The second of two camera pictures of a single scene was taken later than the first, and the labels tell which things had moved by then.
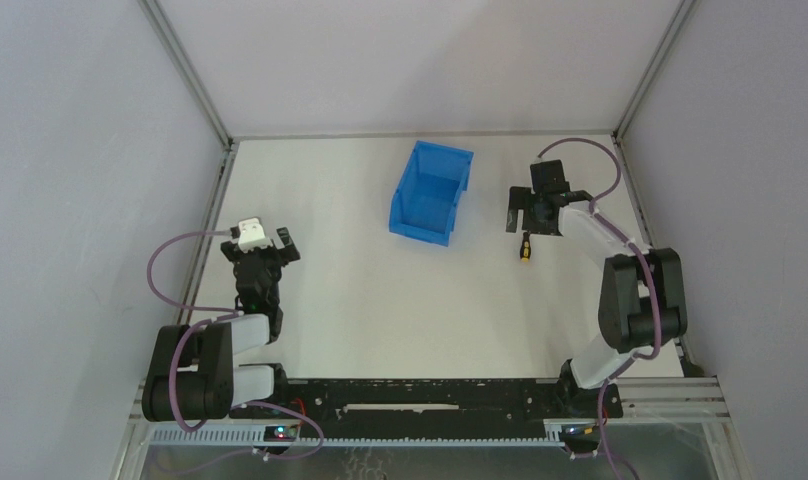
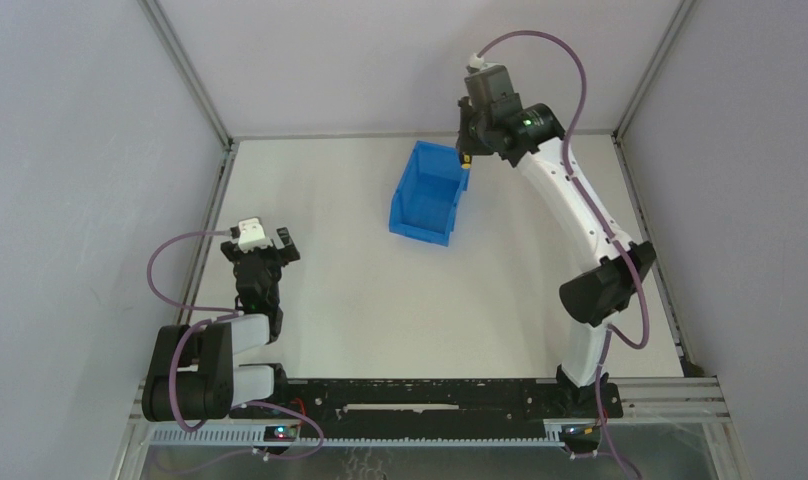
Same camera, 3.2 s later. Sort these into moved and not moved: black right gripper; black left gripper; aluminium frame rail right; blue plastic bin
Moved: black right gripper
Not moved: black left gripper; aluminium frame rail right; blue plastic bin
